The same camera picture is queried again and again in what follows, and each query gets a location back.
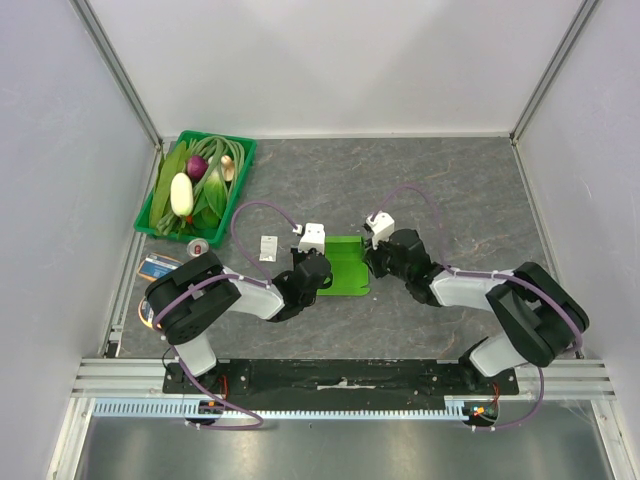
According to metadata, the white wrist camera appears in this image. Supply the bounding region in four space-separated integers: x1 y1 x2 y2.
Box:
365 211 395 250
292 222 326 255

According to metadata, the red blue drink can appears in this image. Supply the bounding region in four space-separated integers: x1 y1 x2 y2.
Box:
187 238 210 258

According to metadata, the green plastic tray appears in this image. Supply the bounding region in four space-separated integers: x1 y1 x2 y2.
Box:
134 130 257 247

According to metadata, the beige mushroom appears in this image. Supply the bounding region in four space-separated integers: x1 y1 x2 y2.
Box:
220 155 236 182

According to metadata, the green long beans bundle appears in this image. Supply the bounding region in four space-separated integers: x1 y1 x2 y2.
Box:
149 135 246 236

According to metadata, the green paper box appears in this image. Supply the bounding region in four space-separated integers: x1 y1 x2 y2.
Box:
318 236 370 297

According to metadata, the purple onion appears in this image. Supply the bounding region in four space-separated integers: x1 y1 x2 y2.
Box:
186 155 209 182

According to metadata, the large green leaf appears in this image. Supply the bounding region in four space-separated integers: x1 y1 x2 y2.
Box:
149 141 190 229

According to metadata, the white eggplant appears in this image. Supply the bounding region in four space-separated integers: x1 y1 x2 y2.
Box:
170 172 194 217

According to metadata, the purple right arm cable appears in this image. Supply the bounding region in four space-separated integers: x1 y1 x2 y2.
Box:
371 183 586 433

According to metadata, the slotted cable duct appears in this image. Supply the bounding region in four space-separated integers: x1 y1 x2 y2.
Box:
92 397 480 421

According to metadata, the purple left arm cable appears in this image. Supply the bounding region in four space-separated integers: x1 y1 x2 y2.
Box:
153 200 305 431

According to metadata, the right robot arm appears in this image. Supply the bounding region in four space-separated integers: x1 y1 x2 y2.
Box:
363 226 590 394

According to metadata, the small white plastic bag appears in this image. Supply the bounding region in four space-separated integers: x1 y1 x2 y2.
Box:
259 235 278 262

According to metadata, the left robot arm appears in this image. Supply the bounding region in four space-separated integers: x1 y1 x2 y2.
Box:
145 250 333 393

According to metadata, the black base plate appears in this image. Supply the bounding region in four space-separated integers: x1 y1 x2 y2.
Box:
162 357 521 411

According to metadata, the green bok choy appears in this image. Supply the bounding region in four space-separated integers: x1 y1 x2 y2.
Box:
193 169 228 229

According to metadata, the yellow tape roll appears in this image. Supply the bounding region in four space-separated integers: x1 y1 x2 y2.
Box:
138 298 161 330

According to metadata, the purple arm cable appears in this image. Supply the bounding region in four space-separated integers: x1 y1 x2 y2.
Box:
371 183 586 433
153 200 305 431

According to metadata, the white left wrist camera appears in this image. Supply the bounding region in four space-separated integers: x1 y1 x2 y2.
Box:
292 222 326 255

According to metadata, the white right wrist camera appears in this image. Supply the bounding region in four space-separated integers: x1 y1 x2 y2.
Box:
365 211 395 250

